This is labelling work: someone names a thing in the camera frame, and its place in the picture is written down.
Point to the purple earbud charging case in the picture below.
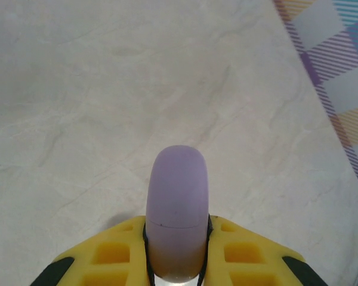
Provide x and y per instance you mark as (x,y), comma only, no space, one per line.
(177,193)

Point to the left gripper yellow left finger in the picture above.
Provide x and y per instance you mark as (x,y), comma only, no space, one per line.
(107,262)

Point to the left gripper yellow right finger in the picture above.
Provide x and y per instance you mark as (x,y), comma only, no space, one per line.
(250,262)

